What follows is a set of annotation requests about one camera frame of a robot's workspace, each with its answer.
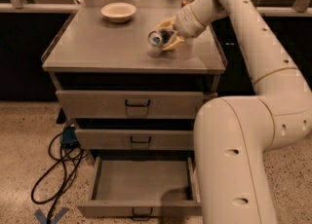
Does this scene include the grey open bottom drawer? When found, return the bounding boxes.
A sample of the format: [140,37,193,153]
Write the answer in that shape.
[77,155,202,219]

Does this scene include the silver blue redbull can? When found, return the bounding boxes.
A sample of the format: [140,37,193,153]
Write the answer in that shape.
[148,30,176,48]

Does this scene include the black floor cables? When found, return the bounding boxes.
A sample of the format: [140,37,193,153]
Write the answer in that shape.
[30,132,89,224]

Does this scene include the grey middle drawer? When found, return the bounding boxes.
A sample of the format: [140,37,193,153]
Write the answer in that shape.
[75,130,193,151]

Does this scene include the grey metal drawer cabinet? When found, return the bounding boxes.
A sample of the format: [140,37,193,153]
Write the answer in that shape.
[41,0,228,170]

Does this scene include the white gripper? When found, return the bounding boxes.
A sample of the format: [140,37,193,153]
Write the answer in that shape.
[155,0,212,52]

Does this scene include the white paper bowl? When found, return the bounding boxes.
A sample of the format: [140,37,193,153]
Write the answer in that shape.
[100,3,137,23]

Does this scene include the blue power box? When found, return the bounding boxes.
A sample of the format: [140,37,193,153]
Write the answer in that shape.
[60,127,79,148]

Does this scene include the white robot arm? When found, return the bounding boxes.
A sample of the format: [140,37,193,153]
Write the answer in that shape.
[158,0,312,224]

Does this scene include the grey top drawer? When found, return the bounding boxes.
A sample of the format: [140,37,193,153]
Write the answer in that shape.
[57,91,216,119]

